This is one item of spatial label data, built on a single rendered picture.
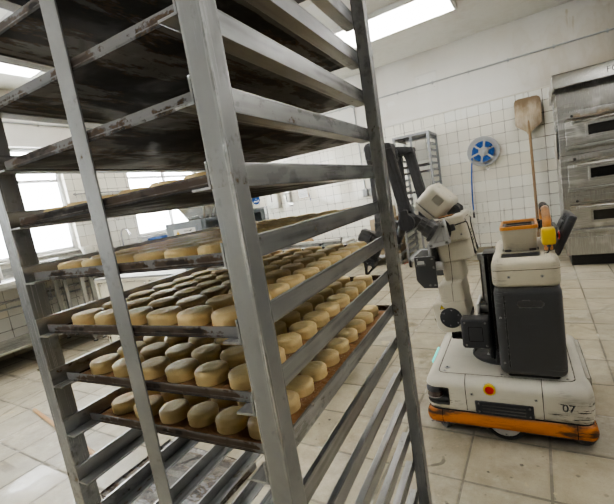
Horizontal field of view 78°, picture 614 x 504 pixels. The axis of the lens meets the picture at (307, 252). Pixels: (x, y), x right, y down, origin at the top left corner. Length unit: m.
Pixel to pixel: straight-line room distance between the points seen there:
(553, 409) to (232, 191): 1.75
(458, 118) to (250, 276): 5.79
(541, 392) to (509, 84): 4.74
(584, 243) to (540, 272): 3.32
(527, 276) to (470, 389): 0.57
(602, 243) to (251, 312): 4.83
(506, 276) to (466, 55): 4.76
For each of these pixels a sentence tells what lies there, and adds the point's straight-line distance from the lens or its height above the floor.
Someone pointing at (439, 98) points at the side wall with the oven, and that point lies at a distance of 6.21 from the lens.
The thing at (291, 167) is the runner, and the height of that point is 1.24.
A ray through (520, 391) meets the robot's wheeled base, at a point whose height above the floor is 0.25.
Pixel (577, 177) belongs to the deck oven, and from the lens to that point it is 4.98.
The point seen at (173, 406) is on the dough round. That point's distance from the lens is 0.73.
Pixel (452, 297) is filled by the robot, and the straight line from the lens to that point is 2.01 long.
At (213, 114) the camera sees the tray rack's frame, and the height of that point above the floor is 1.29.
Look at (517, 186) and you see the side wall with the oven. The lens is 6.01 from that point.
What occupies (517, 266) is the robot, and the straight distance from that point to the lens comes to 1.79.
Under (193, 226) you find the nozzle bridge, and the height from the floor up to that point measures 1.14.
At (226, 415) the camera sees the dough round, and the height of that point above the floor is 0.88.
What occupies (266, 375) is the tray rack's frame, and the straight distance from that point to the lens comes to 0.46.
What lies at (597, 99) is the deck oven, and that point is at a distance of 5.05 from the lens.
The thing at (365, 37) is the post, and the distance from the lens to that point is 1.04.
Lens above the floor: 1.19
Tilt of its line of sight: 8 degrees down
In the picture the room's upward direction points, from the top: 9 degrees counter-clockwise
